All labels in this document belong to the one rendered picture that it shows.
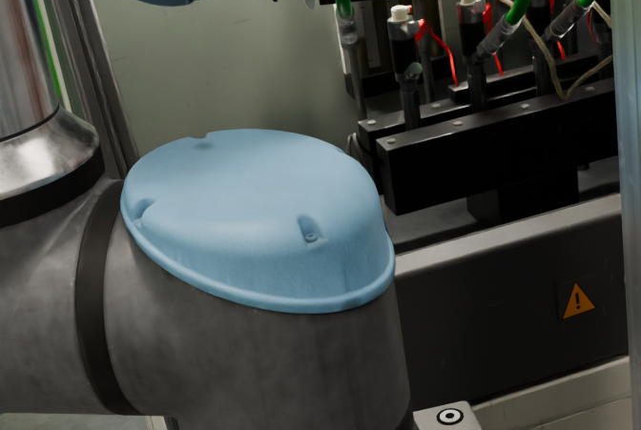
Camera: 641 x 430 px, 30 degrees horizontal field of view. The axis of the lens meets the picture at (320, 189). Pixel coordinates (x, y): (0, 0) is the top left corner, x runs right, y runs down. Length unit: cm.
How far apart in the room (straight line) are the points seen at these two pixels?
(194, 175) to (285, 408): 11
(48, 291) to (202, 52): 100
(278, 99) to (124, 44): 22
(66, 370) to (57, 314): 3
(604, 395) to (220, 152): 76
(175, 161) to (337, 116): 106
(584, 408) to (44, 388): 77
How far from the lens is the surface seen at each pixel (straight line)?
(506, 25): 121
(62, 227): 56
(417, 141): 129
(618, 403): 127
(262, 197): 52
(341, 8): 112
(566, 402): 124
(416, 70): 128
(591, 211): 117
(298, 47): 156
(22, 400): 60
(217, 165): 55
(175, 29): 152
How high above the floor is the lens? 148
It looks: 24 degrees down
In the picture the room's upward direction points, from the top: 10 degrees counter-clockwise
